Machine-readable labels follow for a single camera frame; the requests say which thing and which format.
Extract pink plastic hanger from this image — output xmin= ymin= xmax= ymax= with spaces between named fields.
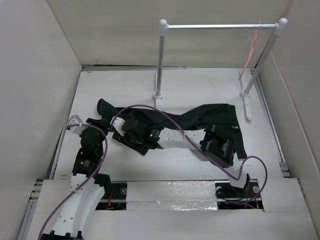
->
xmin=238 ymin=28 xmax=260 ymax=81

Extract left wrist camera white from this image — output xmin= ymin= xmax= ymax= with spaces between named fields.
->
xmin=66 ymin=114 xmax=86 ymax=136

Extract purple cable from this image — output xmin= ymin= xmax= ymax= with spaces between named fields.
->
xmin=109 ymin=104 xmax=269 ymax=182
xmin=37 ymin=124 xmax=110 ymax=240

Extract black trousers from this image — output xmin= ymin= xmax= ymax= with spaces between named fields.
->
xmin=96 ymin=98 xmax=248 ymax=161

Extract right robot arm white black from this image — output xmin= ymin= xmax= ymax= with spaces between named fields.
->
xmin=112 ymin=117 xmax=250 ymax=198

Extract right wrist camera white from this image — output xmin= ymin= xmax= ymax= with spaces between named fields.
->
xmin=110 ymin=116 xmax=126 ymax=137

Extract white metal clothes rack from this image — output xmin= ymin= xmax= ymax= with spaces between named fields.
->
xmin=152 ymin=17 xmax=288 ymax=123

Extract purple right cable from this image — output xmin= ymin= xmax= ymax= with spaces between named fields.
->
xmin=109 ymin=104 xmax=269 ymax=182

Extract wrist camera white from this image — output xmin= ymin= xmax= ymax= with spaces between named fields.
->
xmin=66 ymin=114 xmax=86 ymax=136
xmin=110 ymin=116 xmax=126 ymax=137

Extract silver foil tape strip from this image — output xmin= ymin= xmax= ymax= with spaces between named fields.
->
xmin=126 ymin=180 xmax=218 ymax=211

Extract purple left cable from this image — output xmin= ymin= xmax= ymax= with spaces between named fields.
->
xmin=37 ymin=124 xmax=110 ymax=240

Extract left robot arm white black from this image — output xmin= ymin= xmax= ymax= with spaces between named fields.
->
xmin=38 ymin=115 xmax=112 ymax=240

